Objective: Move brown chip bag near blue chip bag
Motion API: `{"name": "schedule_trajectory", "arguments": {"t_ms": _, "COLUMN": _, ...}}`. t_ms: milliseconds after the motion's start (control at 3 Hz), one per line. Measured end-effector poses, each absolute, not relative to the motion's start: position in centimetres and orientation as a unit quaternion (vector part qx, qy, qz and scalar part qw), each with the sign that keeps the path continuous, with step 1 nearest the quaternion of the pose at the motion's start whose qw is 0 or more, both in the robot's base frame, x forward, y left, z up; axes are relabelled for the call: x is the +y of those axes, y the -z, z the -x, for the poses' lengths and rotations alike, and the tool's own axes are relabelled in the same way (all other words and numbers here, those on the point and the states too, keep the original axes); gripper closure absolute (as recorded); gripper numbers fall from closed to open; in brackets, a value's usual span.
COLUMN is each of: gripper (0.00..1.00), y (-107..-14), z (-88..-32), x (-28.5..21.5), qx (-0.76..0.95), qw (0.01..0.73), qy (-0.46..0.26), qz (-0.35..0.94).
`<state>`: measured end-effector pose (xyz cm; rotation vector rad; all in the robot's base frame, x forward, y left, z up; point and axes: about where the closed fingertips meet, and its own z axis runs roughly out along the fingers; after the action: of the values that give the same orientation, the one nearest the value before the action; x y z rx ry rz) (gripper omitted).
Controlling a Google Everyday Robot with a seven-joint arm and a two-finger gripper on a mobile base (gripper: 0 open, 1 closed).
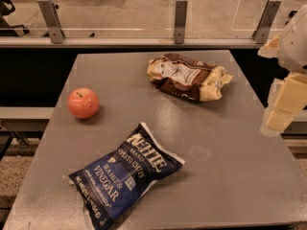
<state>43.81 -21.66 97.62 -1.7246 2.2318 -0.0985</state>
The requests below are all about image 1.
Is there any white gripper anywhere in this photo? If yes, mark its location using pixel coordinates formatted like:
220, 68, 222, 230
258, 5, 307, 136

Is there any brown chip bag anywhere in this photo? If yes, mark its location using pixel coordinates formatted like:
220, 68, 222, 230
147, 53, 232, 102

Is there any blue Kettle chip bag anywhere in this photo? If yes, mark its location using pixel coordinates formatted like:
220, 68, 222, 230
69, 123, 184, 230

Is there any red apple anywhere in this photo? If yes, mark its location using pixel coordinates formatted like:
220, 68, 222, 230
67, 88, 100, 119

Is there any metal railing bar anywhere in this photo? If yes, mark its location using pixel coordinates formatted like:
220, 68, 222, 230
0, 36, 261, 49

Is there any right metal bracket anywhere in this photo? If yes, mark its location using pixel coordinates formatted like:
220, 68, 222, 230
252, 0, 281, 44

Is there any metal bracket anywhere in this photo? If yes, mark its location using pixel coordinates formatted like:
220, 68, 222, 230
174, 0, 188, 44
37, 0, 64, 44
252, 0, 281, 44

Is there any middle metal bracket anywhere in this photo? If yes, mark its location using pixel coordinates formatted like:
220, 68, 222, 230
174, 0, 188, 44

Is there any left metal bracket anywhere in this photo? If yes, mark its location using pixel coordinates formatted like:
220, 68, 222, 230
37, 0, 64, 44

